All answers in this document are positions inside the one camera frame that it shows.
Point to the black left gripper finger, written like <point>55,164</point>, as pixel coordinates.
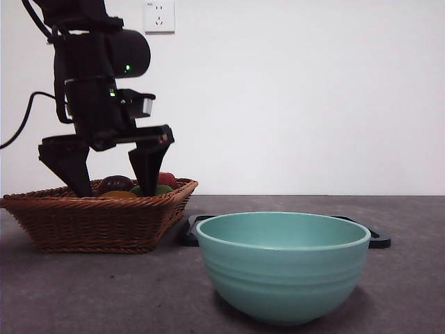
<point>71,167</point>
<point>147,163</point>

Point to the brown kiwi fruit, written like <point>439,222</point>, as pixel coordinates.
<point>118,195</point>

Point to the teal ceramic bowl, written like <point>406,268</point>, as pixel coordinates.
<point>281,278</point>

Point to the red peach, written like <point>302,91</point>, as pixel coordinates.
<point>167,178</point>

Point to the green avocado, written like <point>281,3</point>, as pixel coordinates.
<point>161,189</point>

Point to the dark purple plum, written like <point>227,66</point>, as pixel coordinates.
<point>114,182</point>

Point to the brown wicker basket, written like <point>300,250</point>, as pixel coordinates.
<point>94,222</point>

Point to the dark green rectangular tray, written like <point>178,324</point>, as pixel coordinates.
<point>379,240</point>

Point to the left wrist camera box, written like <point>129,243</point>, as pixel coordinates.
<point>139,104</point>

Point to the white wall socket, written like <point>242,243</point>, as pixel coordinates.
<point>159,17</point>

